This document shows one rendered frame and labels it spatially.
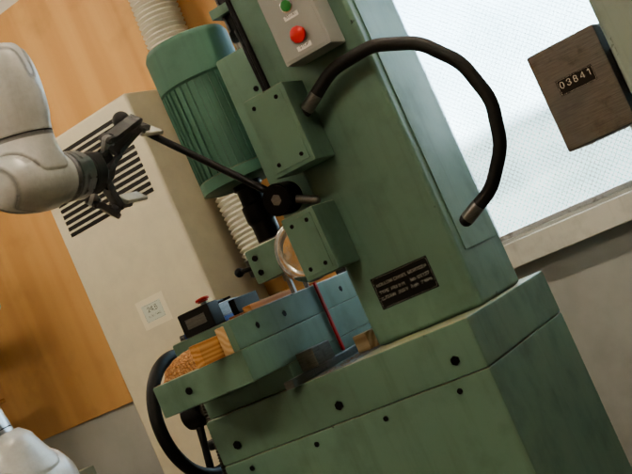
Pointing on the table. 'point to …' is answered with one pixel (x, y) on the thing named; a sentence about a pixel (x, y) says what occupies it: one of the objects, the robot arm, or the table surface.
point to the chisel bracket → (264, 262)
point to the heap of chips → (184, 363)
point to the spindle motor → (203, 105)
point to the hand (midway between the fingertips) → (146, 163)
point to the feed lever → (284, 200)
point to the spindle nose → (254, 212)
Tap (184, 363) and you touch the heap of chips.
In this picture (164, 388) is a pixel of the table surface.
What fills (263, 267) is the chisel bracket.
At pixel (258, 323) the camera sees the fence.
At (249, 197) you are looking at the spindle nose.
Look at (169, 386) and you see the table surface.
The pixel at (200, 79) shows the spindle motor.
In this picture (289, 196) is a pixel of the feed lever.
